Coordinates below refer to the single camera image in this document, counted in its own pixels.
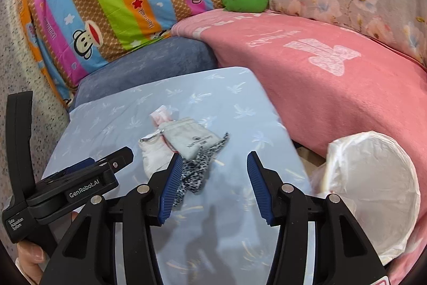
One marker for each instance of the pink fleece blanket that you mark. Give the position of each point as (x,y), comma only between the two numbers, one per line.
(326,82)

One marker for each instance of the left human hand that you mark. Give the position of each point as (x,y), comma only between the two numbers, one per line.
(31,259)

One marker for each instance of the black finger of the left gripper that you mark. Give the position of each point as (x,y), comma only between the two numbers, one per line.
(117,160)

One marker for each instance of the blue grey pillow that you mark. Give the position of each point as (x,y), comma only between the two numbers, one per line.
(167,58)

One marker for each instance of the white lined trash bin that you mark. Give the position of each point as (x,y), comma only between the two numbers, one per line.
(377,180)

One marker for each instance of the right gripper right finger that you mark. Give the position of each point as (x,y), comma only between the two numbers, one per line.
(343,252)

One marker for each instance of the pink white wrapper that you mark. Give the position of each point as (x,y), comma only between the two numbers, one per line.
(164,114)

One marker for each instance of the black white leopard scrunchie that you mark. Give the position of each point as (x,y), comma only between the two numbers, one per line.
(194,171)

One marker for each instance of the grey drawstring pouch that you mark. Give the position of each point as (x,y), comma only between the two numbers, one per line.
(187,136)

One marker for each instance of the white small pouch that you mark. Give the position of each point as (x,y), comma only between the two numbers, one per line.
(156,154)

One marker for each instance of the light blue palm cloth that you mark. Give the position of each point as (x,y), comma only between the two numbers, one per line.
(218,235)

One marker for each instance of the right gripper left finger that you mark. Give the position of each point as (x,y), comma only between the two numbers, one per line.
(86,253)

